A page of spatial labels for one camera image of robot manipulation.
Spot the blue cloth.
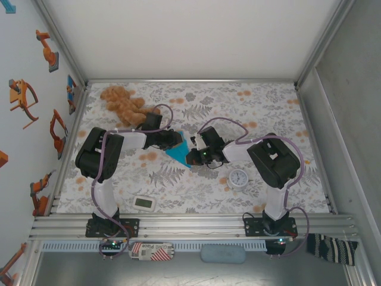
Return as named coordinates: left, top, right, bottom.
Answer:
left=164, top=129, right=193, bottom=169

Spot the floral print table mat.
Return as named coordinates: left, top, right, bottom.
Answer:
left=56, top=82, right=331, bottom=215

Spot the white round alarm clock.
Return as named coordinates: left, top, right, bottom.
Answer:
left=227, top=169, right=254, bottom=190

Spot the brown plush teddy bear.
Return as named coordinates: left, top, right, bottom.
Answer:
left=100, top=86, right=161, bottom=126

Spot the white digital timer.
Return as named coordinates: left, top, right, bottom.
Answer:
left=132, top=195, right=157, bottom=213

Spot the grey blue sponge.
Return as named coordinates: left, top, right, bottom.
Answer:
left=200, top=244, right=246, bottom=265

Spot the red white striped pouch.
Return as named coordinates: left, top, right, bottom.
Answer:
left=128, top=241, right=175, bottom=262

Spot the black white striped sock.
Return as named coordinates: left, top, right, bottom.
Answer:
left=306, top=233, right=360, bottom=267

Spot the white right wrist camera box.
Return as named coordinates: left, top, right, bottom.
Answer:
left=191, top=135, right=207, bottom=150

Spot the aluminium profile frame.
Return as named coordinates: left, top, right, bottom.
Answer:
left=17, top=0, right=376, bottom=286

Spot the thin black wire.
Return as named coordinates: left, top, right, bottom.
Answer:
left=242, top=211, right=264, bottom=223

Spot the white slotted cable duct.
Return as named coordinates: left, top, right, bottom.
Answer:
left=41, top=240, right=267, bottom=251

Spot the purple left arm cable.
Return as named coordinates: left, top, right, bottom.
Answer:
left=91, top=103, right=176, bottom=260

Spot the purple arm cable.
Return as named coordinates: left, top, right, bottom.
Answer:
left=91, top=103, right=176, bottom=260
left=197, top=117, right=312, bottom=259

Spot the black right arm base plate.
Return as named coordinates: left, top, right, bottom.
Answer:
left=243, top=217, right=298, bottom=238

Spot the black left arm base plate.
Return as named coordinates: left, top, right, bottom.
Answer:
left=85, top=218, right=140, bottom=238

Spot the blue orange machine wall sticker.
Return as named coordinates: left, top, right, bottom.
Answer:
left=67, top=74, right=79, bottom=116

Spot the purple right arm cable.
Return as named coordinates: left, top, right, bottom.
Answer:
left=197, top=117, right=312, bottom=259

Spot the orange claw machine wall sticker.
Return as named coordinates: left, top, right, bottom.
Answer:
left=8, top=79, right=40, bottom=130

